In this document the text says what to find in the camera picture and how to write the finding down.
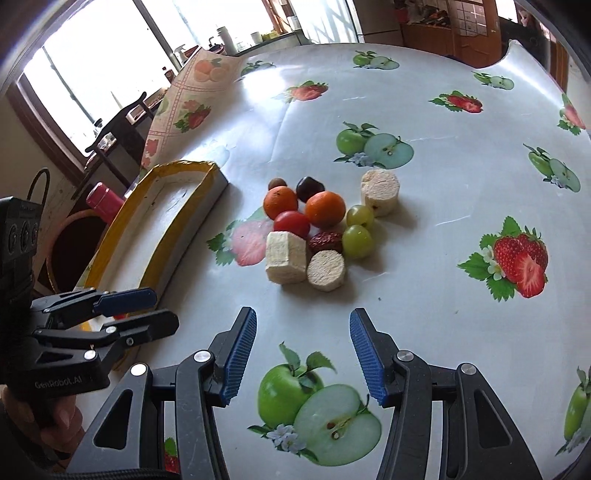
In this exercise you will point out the brown longan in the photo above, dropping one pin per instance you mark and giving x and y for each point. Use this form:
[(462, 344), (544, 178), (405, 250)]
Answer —
[(276, 182)]

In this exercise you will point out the red cherry tomato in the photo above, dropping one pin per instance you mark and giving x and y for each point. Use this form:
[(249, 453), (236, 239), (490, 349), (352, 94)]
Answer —
[(294, 222)]

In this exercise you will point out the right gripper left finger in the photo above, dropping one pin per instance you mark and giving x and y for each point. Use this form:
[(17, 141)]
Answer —
[(159, 424)]

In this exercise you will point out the fruit print tablecloth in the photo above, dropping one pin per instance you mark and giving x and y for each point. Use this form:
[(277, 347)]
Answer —
[(483, 267)]

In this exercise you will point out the green grape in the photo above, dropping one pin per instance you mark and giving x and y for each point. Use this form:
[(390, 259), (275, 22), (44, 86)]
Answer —
[(357, 242), (360, 215)]

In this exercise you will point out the hexagonal white freeze-dried block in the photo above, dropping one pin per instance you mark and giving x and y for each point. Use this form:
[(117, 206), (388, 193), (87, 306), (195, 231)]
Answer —
[(286, 258)]

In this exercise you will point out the orange tangerine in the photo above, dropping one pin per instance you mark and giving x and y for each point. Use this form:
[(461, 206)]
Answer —
[(326, 209), (278, 200)]

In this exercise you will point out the red thermos bottle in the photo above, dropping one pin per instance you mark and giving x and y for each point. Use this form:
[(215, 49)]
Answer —
[(104, 201)]

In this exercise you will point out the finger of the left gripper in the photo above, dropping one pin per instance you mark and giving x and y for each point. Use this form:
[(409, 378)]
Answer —
[(120, 335), (124, 302)]

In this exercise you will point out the red jujube date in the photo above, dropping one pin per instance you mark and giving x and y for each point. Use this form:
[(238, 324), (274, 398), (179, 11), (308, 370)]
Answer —
[(326, 241)]

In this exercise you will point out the dark cherry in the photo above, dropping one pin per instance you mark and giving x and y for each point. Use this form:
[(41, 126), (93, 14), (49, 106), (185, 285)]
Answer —
[(307, 187)]

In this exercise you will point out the dark wooden chair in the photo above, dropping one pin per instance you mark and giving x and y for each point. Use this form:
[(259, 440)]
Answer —
[(125, 135)]

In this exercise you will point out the round freeze-dried piece small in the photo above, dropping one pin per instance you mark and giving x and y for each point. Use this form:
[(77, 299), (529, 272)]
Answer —
[(326, 270)]

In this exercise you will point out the white foam tray yellow rim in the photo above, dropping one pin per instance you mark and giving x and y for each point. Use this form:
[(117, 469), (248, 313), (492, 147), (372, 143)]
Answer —
[(155, 225)]

